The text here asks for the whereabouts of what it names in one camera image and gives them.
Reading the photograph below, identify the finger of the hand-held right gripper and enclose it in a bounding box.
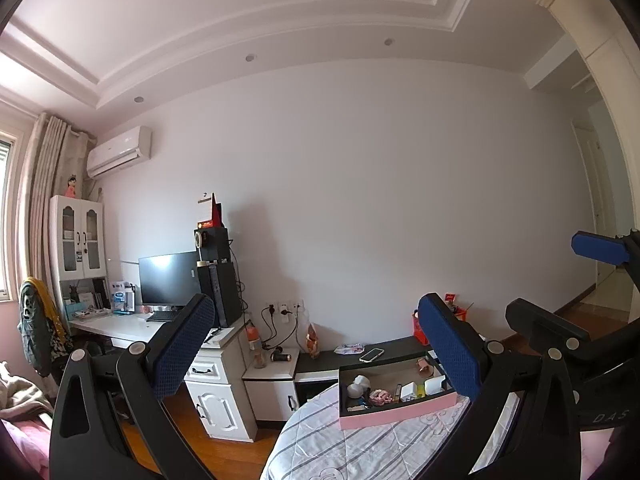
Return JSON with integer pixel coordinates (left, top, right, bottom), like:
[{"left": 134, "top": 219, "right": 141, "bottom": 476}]
[
  {"left": 571, "top": 230, "right": 632, "bottom": 267},
  {"left": 505, "top": 299, "right": 592, "bottom": 361}
]

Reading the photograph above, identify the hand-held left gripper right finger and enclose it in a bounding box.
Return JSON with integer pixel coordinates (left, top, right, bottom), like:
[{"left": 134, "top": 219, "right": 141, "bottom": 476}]
[{"left": 416, "top": 292, "right": 586, "bottom": 480}]

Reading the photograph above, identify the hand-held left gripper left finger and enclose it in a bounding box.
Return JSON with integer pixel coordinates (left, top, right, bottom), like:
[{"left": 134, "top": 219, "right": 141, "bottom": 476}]
[{"left": 49, "top": 292, "right": 218, "bottom": 480}]

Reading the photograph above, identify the pink storage box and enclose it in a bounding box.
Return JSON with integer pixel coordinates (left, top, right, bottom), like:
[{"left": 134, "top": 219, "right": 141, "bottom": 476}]
[{"left": 338, "top": 350, "right": 458, "bottom": 431}]

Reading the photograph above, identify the red pen holder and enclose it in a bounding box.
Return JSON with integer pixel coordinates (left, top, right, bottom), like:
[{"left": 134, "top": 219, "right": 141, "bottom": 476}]
[{"left": 412, "top": 295, "right": 475, "bottom": 346}]

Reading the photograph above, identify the white door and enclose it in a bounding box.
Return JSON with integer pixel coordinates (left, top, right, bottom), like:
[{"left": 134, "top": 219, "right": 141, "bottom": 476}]
[{"left": 572, "top": 125, "right": 616, "bottom": 311}]

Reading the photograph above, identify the black computer monitor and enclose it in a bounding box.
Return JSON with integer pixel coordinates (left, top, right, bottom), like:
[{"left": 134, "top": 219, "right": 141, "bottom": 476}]
[{"left": 138, "top": 251, "right": 202, "bottom": 311}]

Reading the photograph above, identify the white drawer cabinet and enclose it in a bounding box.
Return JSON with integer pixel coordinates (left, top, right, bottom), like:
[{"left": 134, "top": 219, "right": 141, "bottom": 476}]
[{"left": 185, "top": 327, "right": 258, "bottom": 443}]

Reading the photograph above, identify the white desk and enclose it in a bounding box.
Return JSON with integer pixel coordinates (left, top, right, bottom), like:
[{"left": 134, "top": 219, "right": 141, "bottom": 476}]
[{"left": 67, "top": 310, "right": 251, "bottom": 443}]

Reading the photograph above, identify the orange cap bottle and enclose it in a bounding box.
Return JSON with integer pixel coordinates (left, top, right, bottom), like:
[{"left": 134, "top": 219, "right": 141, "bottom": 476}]
[{"left": 245, "top": 322, "right": 266, "bottom": 370}]

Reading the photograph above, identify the blue box on desk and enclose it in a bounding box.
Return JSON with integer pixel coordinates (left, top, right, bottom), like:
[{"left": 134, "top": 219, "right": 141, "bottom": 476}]
[{"left": 111, "top": 280, "right": 136, "bottom": 315}]

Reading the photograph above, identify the white nightstand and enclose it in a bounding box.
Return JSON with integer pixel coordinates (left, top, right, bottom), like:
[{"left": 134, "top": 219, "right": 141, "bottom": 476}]
[{"left": 242, "top": 347, "right": 301, "bottom": 423}]

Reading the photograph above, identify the black speaker box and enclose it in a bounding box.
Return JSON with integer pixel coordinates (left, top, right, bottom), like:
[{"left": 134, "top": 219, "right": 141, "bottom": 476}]
[{"left": 194, "top": 226, "right": 232, "bottom": 263}]

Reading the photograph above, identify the black low cabinet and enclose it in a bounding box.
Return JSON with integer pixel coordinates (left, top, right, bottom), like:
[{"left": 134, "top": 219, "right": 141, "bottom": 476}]
[{"left": 292, "top": 335, "right": 436, "bottom": 411}]

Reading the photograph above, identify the red box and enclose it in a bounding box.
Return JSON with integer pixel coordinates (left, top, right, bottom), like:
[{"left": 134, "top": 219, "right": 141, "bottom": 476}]
[{"left": 197, "top": 192, "right": 224, "bottom": 229}]

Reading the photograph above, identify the office chair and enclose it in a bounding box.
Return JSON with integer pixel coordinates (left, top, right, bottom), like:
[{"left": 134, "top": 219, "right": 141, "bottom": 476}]
[{"left": 17, "top": 277, "right": 73, "bottom": 378}]

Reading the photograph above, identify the white glass door cabinet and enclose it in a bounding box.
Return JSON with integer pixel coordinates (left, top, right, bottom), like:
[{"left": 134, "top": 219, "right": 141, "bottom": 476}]
[{"left": 48, "top": 195, "right": 108, "bottom": 321}]

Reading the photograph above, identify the grey blanket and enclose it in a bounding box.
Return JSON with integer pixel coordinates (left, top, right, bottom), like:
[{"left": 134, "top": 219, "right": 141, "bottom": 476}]
[{"left": 0, "top": 360, "right": 53, "bottom": 426}]

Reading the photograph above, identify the white air conditioner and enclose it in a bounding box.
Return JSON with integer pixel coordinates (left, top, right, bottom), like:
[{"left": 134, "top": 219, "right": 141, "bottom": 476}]
[{"left": 86, "top": 126, "right": 152, "bottom": 178}]

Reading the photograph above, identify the pink bed sheet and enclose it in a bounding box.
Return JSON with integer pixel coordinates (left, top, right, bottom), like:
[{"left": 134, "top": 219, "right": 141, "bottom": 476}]
[{"left": 0, "top": 420, "right": 51, "bottom": 480}]

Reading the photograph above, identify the beige curtain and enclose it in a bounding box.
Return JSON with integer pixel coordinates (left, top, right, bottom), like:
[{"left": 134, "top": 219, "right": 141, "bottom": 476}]
[{"left": 20, "top": 112, "right": 98, "bottom": 301}]

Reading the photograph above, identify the window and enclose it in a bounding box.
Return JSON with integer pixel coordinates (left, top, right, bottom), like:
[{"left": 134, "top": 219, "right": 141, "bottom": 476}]
[{"left": 0, "top": 130, "right": 23, "bottom": 301}]

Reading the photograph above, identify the black power cable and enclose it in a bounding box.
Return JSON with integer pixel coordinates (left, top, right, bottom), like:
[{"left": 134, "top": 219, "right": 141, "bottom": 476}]
[{"left": 260, "top": 310, "right": 301, "bottom": 356}]

